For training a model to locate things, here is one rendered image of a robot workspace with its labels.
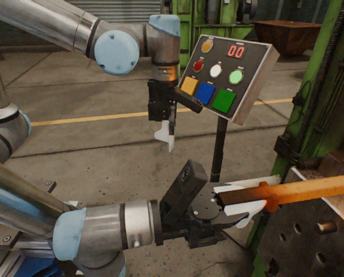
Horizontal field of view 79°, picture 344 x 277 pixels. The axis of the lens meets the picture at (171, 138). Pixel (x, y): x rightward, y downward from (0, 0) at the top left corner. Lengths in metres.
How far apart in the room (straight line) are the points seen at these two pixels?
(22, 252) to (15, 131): 0.35
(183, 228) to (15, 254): 0.52
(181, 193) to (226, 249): 1.22
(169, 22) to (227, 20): 4.83
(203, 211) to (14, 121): 0.59
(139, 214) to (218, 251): 1.19
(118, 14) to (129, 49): 7.73
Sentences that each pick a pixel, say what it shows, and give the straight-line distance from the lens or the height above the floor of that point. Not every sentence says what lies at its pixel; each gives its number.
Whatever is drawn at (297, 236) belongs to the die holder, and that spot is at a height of 0.74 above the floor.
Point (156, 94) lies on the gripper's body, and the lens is 0.60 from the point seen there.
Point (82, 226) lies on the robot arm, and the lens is 0.37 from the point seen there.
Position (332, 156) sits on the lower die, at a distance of 0.68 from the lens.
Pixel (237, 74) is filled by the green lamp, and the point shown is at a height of 1.10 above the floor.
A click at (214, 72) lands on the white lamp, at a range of 0.88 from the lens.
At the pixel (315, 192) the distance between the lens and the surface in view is 0.49.
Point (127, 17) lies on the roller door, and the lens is 8.14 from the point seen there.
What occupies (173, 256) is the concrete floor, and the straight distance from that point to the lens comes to 1.48.
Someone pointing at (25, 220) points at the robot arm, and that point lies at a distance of 0.44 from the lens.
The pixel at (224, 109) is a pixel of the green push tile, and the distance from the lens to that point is 0.79.
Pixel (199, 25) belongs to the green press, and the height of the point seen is 0.93.
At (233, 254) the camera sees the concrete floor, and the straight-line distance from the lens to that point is 1.54.
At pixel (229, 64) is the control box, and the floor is 1.12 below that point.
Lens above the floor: 1.31
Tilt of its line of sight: 33 degrees down
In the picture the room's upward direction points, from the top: straight up
